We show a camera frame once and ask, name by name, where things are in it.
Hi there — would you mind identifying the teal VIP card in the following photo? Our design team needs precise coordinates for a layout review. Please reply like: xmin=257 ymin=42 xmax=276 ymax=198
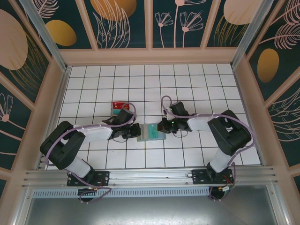
xmin=140 ymin=123 xmax=162 ymax=141

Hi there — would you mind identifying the green card holder album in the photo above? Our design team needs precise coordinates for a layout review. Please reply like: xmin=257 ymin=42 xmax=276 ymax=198
xmin=136 ymin=122 xmax=167 ymax=143

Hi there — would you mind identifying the red card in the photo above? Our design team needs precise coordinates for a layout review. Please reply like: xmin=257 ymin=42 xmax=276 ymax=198
xmin=112 ymin=101 xmax=131 ymax=110

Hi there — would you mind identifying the electronics board with yellow connector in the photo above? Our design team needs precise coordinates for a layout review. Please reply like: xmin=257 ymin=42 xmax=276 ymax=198
xmin=209 ymin=184 xmax=235 ymax=203

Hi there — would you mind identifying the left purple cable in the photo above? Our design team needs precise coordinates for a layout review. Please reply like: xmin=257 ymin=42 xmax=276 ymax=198
xmin=45 ymin=103 xmax=138 ymax=205

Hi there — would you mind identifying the purple cable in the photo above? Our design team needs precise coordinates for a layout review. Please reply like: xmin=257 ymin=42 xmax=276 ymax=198
xmin=45 ymin=103 xmax=138 ymax=205
xmin=161 ymin=95 xmax=255 ymax=188

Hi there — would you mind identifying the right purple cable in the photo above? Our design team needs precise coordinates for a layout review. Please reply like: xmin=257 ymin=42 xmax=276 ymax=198
xmin=161 ymin=95 xmax=255 ymax=188

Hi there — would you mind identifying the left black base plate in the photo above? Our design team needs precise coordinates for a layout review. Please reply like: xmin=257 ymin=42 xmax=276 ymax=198
xmin=67 ymin=170 xmax=111 ymax=188

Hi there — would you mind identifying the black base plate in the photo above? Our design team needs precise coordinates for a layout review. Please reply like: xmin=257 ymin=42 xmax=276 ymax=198
xmin=191 ymin=168 xmax=236 ymax=186
xmin=67 ymin=170 xmax=111 ymax=188

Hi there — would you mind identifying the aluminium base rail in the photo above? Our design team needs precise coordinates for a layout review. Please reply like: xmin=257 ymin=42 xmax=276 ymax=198
xmin=22 ymin=165 xmax=279 ymax=188

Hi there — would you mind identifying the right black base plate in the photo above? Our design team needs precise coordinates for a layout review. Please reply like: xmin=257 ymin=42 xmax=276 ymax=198
xmin=191 ymin=168 xmax=236 ymax=186

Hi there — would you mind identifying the slotted grey cable duct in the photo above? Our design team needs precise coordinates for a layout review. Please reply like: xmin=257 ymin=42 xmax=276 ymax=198
xmin=31 ymin=187 xmax=211 ymax=199

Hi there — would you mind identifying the right aluminium corner post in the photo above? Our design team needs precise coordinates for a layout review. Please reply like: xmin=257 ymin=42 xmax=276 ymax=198
xmin=230 ymin=0 xmax=271 ymax=69

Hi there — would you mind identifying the aluminium corner post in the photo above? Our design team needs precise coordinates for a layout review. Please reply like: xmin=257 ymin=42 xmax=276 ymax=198
xmin=230 ymin=0 xmax=271 ymax=69
xmin=18 ymin=0 xmax=72 ymax=72

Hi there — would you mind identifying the left aluminium corner post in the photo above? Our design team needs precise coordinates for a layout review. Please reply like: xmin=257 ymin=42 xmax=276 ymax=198
xmin=18 ymin=0 xmax=72 ymax=72

